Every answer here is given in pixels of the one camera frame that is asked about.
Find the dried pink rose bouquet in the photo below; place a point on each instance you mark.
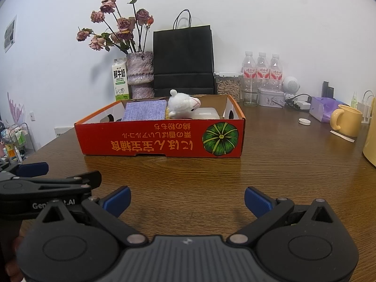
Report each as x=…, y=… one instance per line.
x=126, y=25

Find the white wall switch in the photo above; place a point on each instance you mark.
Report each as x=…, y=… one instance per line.
x=32, y=116

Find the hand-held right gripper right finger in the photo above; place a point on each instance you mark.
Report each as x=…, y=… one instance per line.
x=258, y=201

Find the clear drinking glass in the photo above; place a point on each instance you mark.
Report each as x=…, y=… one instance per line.
x=252, y=100

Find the white plastic box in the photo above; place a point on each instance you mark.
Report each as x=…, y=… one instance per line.
x=208, y=112

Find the short black block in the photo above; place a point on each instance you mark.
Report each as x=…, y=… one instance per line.
x=331, y=92

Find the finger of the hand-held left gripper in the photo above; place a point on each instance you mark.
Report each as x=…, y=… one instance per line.
x=88, y=179
x=32, y=169

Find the small white round case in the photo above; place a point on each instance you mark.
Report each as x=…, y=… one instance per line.
x=304, y=121

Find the yellow mug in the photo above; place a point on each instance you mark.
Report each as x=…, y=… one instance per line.
x=349, y=122

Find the clear container of seeds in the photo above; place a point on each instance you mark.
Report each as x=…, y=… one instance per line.
x=227, y=89

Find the pale yellow container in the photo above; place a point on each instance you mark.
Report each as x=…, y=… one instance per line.
x=370, y=141

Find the tall black block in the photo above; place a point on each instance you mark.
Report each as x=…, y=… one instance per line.
x=325, y=89

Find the mottled purple ceramic vase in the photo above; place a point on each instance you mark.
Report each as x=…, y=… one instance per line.
x=139, y=67

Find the white paper strip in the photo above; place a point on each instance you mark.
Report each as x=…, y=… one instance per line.
x=342, y=136

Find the white tin box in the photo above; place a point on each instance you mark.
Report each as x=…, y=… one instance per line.
x=271, y=98

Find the purple woven pouch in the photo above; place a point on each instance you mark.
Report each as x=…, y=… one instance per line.
x=144, y=110

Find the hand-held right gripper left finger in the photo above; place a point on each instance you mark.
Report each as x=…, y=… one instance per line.
x=119, y=199

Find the black paper shopping bag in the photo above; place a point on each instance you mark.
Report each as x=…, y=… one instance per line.
x=182, y=58

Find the pale purple decorative grass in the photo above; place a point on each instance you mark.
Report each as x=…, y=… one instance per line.
x=16, y=108

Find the small clear spray bottle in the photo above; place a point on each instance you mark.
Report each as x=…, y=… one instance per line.
x=354, y=101

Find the wooden desk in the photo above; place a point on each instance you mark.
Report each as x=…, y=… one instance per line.
x=264, y=164

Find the white round speaker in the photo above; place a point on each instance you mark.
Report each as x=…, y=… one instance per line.
x=291, y=83

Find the orange printed cardboard box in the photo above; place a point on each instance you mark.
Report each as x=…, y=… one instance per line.
x=147, y=138

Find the green and white milk carton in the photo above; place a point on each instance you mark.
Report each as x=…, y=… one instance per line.
x=119, y=79

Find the white and yellow plush toy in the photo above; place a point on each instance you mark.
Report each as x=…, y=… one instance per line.
x=182, y=102

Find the wall picture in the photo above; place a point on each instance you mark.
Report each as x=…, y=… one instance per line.
x=10, y=33

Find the red label water bottle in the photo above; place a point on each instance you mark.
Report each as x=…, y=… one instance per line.
x=263, y=66
x=248, y=66
x=276, y=69

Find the purple tissue pack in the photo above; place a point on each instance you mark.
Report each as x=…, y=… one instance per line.
x=323, y=108

